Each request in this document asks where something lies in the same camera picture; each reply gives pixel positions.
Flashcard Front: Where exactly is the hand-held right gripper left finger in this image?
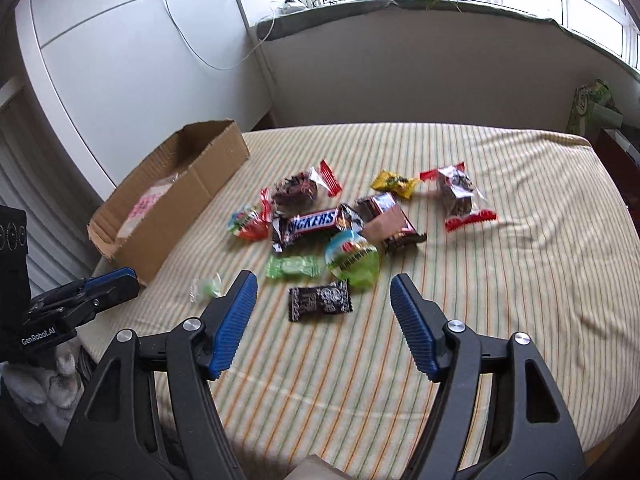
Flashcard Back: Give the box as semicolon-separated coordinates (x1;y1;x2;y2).
52;270;259;480

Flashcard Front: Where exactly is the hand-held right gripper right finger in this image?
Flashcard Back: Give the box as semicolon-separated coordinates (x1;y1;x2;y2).
390;273;588;480

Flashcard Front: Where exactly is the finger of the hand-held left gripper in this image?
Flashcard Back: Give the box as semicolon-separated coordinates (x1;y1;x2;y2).
22;278;142;331
30;267;138;311

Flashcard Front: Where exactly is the small clear candy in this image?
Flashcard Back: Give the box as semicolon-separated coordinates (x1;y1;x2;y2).
189;272;224;305

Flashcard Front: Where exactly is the green candy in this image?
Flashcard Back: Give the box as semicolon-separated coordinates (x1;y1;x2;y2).
265;254;327;281

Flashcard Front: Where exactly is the green egg snack packet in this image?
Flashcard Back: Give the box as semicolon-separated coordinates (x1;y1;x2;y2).
324;230;382;291

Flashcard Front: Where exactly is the black snack packet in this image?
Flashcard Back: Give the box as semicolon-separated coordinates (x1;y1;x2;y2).
288;280;353;322

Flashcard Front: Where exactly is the red egg snack packet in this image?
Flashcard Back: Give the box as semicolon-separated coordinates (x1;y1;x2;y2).
229;205;271;242

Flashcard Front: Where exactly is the brown chocolate packet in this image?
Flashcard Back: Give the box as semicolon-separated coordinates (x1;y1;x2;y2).
354;191;428;256

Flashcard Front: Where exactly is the brown chocolate bar blue lettering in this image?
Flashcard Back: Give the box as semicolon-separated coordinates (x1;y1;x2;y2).
270;203;366;253

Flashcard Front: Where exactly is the brown cardboard box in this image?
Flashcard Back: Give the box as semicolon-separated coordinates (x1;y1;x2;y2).
87;119;251;288

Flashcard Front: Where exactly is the square cake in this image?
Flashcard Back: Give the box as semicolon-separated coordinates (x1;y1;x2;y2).
419;161;499;233

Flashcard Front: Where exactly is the yellow candy packet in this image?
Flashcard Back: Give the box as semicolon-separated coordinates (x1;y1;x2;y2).
371;170;420;200

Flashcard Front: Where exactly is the round cake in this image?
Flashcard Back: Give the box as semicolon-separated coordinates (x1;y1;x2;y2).
259;159;344;226

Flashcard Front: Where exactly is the person's left hand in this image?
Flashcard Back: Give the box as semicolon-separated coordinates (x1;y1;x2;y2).
0;337;88;428

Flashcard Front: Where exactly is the clear bread packet pink print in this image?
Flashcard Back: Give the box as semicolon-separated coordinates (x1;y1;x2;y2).
112;172;188;241

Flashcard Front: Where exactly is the striped bed sheet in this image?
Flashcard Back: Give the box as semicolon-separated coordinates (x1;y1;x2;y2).
82;122;640;471

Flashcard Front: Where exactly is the white slatted panel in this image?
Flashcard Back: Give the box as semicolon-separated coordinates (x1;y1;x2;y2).
0;80;101;286

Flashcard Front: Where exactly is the white cabinet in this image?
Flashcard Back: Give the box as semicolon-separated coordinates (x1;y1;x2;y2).
15;0;273;186

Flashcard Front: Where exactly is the dark wooden furniture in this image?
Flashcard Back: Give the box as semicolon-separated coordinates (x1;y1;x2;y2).
595;127;640;221

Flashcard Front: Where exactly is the green paper bag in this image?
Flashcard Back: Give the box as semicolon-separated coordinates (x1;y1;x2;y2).
565;79;625;136

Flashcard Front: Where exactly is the white cable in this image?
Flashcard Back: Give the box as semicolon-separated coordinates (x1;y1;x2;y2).
162;0;277;71

